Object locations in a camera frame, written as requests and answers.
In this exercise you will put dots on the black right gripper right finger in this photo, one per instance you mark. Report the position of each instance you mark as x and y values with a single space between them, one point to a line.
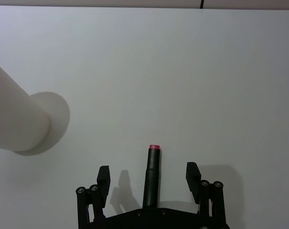
194 181

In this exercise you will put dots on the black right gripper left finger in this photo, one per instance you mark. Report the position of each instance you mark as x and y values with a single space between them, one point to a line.
103 181

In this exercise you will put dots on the black rod with pink tip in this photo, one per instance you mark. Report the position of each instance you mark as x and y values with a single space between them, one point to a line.
151 181

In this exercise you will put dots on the cream vacuum bottle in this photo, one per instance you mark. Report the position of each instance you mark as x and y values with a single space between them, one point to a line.
20 119

